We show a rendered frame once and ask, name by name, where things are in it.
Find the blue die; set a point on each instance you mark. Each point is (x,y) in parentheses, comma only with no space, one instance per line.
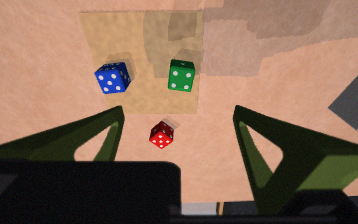
(113,78)

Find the red die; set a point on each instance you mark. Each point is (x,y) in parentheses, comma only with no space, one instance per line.
(161,135)

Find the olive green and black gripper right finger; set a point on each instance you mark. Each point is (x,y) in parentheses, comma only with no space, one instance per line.
(311,160)

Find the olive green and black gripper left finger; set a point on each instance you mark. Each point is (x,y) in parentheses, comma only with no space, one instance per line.
(60,143)

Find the tan flat mat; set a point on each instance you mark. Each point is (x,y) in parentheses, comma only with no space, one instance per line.
(146,42)

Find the green die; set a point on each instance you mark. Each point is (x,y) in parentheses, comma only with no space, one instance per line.
(181,75)

